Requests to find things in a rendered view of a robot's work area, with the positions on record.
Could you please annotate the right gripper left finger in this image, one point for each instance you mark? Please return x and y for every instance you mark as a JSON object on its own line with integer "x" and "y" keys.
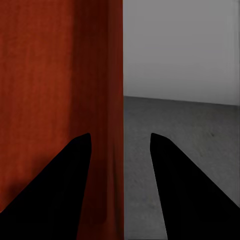
{"x": 49, "y": 207}

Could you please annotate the storage box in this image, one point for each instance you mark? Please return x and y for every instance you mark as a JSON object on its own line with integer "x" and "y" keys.
{"x": 61, "y": 76}

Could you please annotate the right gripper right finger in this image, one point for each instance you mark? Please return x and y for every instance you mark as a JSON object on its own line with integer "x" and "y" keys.
{"x": 193, "y": 206}

